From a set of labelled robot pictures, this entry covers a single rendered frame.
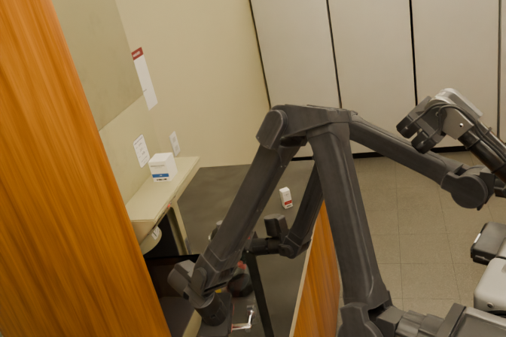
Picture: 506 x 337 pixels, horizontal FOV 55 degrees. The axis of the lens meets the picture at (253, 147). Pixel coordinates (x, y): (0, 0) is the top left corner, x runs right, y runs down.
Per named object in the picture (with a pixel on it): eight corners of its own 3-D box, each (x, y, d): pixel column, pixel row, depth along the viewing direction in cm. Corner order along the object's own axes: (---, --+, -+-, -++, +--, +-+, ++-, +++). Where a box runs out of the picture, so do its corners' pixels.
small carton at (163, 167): (153, 182, 128) (147, 162, 125) (161, 172, 132) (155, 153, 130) (171, 180, 126) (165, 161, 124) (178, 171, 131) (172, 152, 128)
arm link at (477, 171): (502, 174, 104) (509, 168, 108) (454, 168, 110) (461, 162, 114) (498, 214, 106) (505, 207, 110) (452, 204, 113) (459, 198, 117)
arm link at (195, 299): (199, 311, 100) (217, 291, 102) (178, 292, 104) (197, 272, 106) (208, 323, 105) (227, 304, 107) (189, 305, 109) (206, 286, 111)
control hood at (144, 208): (123, 256, 117) (110, 222, 113) (172, 187, 145) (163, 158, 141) (166, 255, 114) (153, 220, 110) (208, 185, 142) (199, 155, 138)
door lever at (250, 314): (220, 319, 123) (218, 311, 122) (257, 317, 121) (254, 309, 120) (216, 335, 118) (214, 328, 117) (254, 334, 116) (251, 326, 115)
